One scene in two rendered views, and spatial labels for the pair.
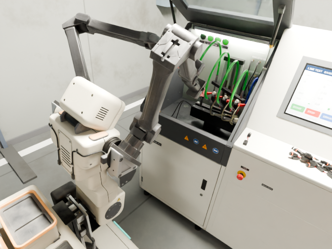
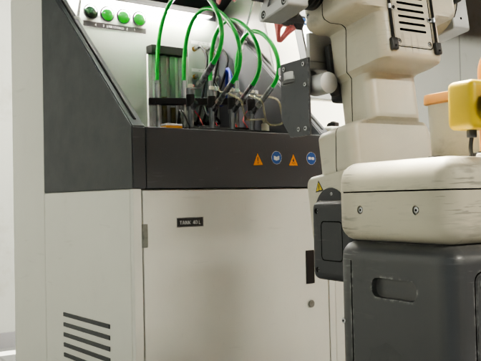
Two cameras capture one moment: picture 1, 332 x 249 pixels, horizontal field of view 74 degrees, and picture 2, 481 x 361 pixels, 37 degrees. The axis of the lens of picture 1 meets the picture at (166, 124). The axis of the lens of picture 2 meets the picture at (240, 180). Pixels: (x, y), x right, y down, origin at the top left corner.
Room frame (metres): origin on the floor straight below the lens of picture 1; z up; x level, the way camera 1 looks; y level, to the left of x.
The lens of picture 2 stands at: (0.46, 1.83, 0.76)
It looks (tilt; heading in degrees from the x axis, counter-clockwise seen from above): 1 degrees up; 290
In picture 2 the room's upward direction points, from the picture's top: 1 degrees counter-clockwise
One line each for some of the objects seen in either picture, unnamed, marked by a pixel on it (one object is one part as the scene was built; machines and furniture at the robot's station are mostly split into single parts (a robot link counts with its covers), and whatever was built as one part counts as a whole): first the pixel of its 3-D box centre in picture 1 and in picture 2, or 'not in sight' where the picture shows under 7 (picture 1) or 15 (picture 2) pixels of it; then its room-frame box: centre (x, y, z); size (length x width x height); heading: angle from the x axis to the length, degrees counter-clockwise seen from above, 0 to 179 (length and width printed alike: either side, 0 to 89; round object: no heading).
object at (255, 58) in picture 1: (254, 75); (205, 75); (1.48, -0.58, 1.20); 0.13 x 0.03 x 0.31; 57
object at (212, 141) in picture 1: (181, 133); (237, 160); (1.19, -0.11, 0.87); 0.62 x 0.04 x 0.16; 57
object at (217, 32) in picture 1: (229, 34); (146, 3); (1.61, -0.38, 1.43); 0.54 x 0.03 x 0.02; 57
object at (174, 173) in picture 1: (173, 177); (243, 310); (1.18, -0.10, 0.44); 0.65 x 0.02 x 0.68; 57
